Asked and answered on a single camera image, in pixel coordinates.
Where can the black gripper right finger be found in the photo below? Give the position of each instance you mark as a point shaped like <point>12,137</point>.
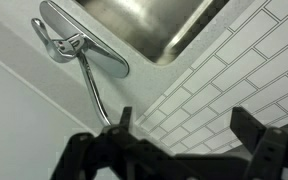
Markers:
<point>250,133</point>

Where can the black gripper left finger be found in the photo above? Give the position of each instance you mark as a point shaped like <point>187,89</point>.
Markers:
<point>125,120</point>

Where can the white brick-pattern tile sheet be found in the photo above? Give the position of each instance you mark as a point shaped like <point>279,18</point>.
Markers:
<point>237,80</point>

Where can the stainless steel sink basin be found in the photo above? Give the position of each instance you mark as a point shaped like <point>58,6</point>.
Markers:
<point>150,26</point>

